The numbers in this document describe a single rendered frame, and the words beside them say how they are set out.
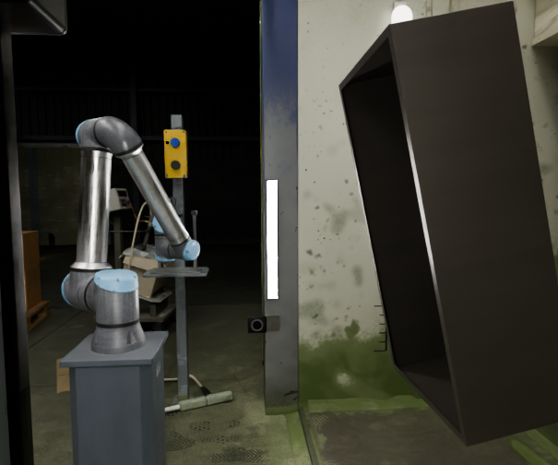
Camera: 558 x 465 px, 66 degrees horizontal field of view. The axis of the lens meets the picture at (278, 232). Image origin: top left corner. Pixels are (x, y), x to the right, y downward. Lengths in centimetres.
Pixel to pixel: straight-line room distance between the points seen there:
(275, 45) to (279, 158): 57
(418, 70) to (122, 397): 138
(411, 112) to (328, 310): 138
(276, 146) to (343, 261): 71
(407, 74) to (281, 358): 164
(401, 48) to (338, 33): 119
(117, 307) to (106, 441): 45
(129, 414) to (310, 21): 196
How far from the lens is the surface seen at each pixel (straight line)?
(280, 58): 236
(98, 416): 170
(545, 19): 280
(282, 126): 228
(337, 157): 230
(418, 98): 126
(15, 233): 41
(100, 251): 178
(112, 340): 165
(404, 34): 129
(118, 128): 171
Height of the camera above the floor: 118
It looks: 5 degrees down
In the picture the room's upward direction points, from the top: straight up
